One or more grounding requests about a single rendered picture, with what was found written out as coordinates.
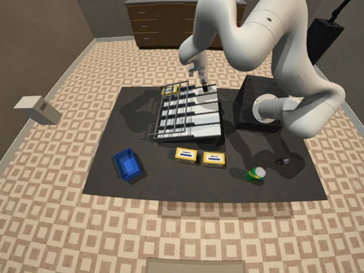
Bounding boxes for green drink can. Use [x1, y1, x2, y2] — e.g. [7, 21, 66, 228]
[245, 167, 266, 183]

